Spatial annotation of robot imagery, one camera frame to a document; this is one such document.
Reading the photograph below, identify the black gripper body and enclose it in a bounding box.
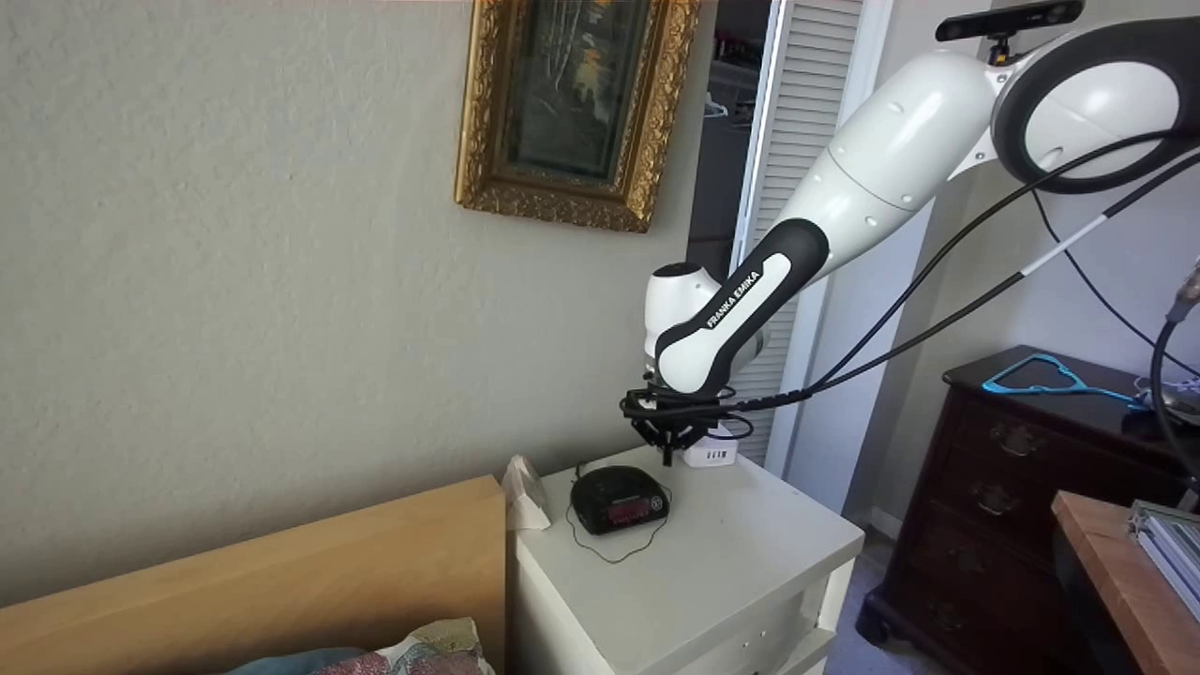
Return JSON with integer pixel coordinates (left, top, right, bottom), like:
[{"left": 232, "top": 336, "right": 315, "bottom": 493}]
[{"left": 620, "top": 378, "right": 744, "bottom": 433}]

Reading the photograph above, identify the white power strip device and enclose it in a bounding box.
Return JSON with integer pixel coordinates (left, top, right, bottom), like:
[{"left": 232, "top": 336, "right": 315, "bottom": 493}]
[{"left": 681, "top": 426, "right": 744, "bottom": 472}]

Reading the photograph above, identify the black alarm clock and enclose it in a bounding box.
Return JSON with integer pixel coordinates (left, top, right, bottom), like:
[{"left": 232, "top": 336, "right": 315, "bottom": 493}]
[{"left": 567, "top": 462, "right": 671, "bottom": 541}]

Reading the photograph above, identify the grey flat device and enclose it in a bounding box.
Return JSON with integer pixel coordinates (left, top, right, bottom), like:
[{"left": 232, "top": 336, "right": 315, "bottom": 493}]
[{"left": 1129, "top": 498, "right": 1200, "bottom": 591}]

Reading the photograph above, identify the white nightstand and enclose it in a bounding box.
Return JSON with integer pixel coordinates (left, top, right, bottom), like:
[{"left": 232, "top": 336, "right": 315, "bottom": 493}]
[{"left": 504, "top": 445, "right": 869, "bottom": 675}]

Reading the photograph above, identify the dark wooden dresser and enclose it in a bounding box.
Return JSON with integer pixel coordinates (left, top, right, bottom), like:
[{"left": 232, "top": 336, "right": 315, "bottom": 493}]
[{"left": 859, "top": 340, "right": 1200, "bottom": 675}]

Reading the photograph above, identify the floral bedspread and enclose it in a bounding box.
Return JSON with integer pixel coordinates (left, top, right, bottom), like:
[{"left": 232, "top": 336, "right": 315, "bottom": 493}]
[{"left": 366, "top": 615, "right": 497, "bottom": 675}]

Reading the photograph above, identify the gold framed picture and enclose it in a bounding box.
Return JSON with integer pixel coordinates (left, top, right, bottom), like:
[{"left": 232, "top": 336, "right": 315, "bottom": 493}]
[{"left": 451, "top": 0, "right": 705, "bottom": 237}]

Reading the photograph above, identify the white louvered closet door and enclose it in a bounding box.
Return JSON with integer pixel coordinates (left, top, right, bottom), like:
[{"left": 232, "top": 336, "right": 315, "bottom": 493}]
[{"left": 717, "top": 0, "right": 901, "bottom": 483}]

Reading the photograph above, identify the light wooden headboard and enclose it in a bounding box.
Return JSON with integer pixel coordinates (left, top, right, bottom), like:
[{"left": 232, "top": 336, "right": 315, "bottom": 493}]
[{"left": 0, "top": 472, "right": 509, "bottom": 675}]

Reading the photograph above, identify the brown wooden desk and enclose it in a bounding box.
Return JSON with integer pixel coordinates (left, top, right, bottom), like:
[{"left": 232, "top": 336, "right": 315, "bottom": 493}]
[{"left": 1047, "top": 488, "right": 1200, "bottom": 675}]

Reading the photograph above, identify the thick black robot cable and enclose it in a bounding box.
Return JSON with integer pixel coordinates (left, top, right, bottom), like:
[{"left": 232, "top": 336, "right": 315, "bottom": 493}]
[{"left": 722, "top": 122, "right": 1200, "bottom": 418}]

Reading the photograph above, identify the bright blue cable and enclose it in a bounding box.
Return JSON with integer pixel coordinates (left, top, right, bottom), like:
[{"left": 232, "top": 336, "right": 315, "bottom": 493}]
[{"left": 979, "top": 348, "right": 1160, "bottom": 413}]

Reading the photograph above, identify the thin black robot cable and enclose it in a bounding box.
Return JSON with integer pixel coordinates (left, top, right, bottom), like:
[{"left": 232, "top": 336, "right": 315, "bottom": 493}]
[{"left": 1022, "top": 185, "right": 1200, "bottom": 378}]

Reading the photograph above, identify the grey black hanging cable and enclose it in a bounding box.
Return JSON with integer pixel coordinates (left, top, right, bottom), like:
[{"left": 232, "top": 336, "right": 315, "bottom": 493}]
[{"left": 1149, "top": 258, "right": 1200, "bottom": 501}]

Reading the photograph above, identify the black camera bar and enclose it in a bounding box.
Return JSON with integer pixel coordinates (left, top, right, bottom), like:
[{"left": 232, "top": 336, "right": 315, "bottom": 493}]
[{"left": 932, "top": 0, "right": 1086, "bottom": 60}]

